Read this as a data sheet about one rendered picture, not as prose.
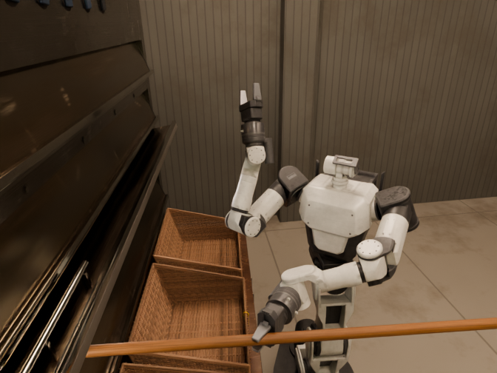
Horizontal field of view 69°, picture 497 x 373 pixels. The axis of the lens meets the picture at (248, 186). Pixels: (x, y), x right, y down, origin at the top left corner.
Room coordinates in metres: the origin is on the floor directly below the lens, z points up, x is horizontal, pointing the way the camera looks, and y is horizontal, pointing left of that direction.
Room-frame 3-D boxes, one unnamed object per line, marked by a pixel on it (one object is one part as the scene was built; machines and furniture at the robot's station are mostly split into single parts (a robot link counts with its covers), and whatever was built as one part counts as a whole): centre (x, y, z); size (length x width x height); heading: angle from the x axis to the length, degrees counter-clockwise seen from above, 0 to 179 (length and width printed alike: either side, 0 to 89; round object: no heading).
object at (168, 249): (1.89, 0.29, 0.72); 0.56 x 0.49 x 0.28; 3
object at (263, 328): (0.73, -0.03, 1.21); 0.06 x 0.03 x 0.02; 149
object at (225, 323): (1.28, 0.25, 0.72); 0.56 x 0.49 x 0.28; 3
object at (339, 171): (1.26, -0.34, 1.46); 0.10 x 0.07 x 0.09; 59
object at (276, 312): (0.80, -0.07, 1.19); 0.12 x 0.10 x 0.13; 149
